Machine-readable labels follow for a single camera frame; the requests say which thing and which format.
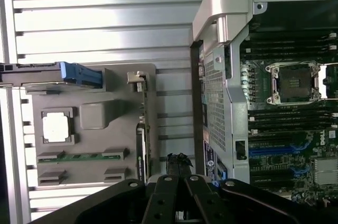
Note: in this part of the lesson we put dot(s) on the green RAM stick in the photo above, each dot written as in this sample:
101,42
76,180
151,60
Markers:
79,157

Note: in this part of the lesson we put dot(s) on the blue expansion slot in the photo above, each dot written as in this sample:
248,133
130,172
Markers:
272,153

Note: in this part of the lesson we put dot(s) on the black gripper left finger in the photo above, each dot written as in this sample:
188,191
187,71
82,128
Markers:
161,203

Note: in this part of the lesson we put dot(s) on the hard disk with blue caddy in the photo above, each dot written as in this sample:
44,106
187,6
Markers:
52,72

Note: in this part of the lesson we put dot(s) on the green motherboard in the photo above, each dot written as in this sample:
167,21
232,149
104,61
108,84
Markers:
290,134

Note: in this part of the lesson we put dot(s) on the silver chipset heat sink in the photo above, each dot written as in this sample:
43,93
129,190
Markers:
326,171

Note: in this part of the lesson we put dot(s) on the black RAM slot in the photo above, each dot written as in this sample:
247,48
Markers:
287,116
287,123

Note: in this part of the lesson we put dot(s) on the silver CPU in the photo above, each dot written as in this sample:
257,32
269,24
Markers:
56,126

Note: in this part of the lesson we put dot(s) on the grey parts rack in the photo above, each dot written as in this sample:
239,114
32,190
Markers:
116,139

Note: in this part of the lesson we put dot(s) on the CPU socket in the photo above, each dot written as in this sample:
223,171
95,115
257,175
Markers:
293,82

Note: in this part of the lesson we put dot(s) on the open grey PC case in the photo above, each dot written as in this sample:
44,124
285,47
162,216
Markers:
224,81

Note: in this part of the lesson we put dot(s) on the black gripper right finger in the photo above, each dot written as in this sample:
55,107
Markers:
200,203

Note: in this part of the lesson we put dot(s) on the metal socket cover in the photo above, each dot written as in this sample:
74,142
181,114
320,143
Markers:
328,81

